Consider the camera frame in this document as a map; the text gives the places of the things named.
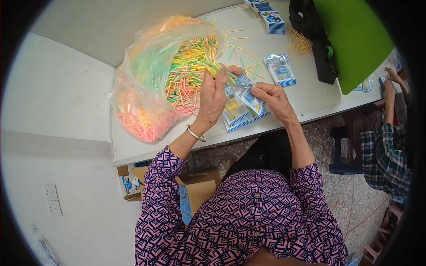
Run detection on person's left hand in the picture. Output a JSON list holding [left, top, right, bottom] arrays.
[[195, 65, 245, 129]]

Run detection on person's right hand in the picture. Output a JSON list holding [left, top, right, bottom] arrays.
[[250, 82, 298, 124]]

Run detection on clear striped packet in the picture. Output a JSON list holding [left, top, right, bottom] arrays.
[[229, 82, 266, 116]]

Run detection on bundle of coloured sticks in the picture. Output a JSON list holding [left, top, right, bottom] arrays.
[[204, 61, 239, 84]]

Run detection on blue striped stick packet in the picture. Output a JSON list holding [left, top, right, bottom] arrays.
[[263, 53, 297, 88]]

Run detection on heap of blue striped packets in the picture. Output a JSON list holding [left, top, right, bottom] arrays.
[[222, 74, 271, 133]]

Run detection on person's legs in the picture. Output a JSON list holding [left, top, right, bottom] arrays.
[[222, 130, 294, 182]]

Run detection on scattered coloured sticks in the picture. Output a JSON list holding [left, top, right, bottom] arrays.
[[216, 24, 267, 81]]

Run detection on pile of yellow sticks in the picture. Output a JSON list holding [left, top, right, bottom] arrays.
[[286, 28, 313, 67]]

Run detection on plastic bag of coloured sticks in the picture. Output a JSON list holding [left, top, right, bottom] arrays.
[[106, 15, 223, 143]]

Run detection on black bag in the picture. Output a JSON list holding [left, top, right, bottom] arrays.
[[288, 0, 339, 85]]

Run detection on row of stacked blue packets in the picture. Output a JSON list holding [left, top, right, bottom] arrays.
[[244, 0, 286, 35]]

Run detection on black stool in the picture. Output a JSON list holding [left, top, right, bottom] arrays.
[[328, 126, 364, 176]]

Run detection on clear packets with blue print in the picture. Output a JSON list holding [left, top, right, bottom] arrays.
[[352, 75, 374, 93]]

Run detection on brown cardboard carton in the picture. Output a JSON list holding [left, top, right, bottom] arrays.
[[117, 164, 222, 227]]

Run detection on green plastic board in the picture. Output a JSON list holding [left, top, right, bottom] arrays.
[[313, 0, 395, 96]]

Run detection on white blue printed box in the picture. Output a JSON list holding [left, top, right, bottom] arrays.
[[119, 174, 142, 197]]

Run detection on person's body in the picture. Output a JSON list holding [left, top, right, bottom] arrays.
[[134, 146, 349, 266]]

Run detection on pink plastic stool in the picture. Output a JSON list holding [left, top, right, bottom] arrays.
[[361, 203, 404, 266]]

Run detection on clear plastic bag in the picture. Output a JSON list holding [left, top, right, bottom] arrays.
[[31, 224, 61, 266]]

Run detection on silver bracelet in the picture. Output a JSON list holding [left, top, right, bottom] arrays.
[[185, 125, 207, 143]]

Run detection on white wall socket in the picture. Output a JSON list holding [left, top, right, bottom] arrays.
[[46, 200, 63, 217], [43, 184, 59, 201]]

